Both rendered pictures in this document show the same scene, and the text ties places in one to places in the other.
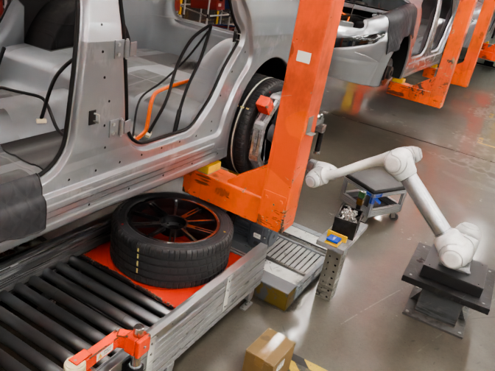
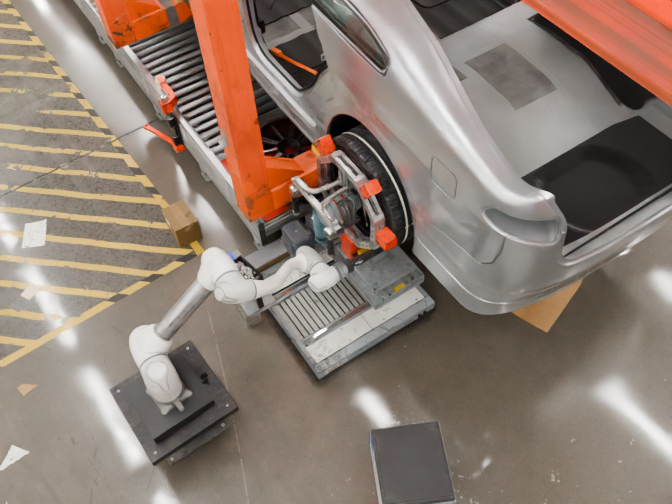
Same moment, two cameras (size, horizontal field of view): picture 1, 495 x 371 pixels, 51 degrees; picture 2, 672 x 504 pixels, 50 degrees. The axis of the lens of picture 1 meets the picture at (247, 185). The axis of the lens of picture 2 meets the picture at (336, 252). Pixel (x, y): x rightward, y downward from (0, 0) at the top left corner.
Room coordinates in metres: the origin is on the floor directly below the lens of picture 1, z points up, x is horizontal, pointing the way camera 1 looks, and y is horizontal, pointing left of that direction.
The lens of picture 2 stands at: (4.47, -2.24, 3.77)
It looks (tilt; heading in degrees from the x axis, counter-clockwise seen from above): 54 degrees down; 123
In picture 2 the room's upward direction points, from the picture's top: 4 degrees counter-clockwise
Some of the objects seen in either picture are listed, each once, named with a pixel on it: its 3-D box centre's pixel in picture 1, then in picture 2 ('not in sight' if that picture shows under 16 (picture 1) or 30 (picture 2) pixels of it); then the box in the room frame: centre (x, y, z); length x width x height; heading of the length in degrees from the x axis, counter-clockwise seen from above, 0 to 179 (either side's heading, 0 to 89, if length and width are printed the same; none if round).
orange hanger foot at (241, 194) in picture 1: (229, 176); (302, 163); (2.76, 0.11, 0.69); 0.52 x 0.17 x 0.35; 63
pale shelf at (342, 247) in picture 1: (342, 233); (243, 282); (2.79, -0.62, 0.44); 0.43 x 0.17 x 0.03; 153
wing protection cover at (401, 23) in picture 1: (395, 26); not in sight; (6.03, -1.28, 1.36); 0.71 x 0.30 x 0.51; 153
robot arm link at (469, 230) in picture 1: (464, 241); (161, 377); (2.80, -1.33, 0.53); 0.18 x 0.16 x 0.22; 150
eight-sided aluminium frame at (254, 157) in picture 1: (276, 133); (349, 200); (3.21, -0.12, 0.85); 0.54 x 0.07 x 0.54; 153
